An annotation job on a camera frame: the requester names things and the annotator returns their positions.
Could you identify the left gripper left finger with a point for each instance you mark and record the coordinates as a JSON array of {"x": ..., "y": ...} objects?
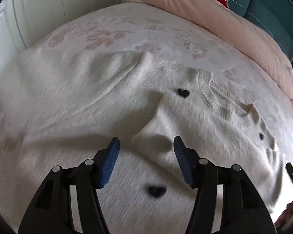
[{"x": 50, "y": 210}]

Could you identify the cream knit heart sweater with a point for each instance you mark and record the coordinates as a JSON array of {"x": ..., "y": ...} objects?
[{"x": 151, "y": 196}]

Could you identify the person's right hand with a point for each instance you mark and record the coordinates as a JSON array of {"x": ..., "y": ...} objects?
[{"x": 285, "y": 216}]

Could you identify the pink floral bedspread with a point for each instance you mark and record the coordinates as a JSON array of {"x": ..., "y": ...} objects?
[{"x": 161, "y": 34}]

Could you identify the pink folded duvet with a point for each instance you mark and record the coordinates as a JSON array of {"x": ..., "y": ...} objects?
[{"x": 235, "y": 30}]

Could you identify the teal padded headboard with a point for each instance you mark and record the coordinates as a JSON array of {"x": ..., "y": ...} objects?
[{"x": 273, "y": 16}]

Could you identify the white wardrobe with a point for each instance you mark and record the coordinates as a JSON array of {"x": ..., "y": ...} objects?
[{"x": 24, "y": 22}]

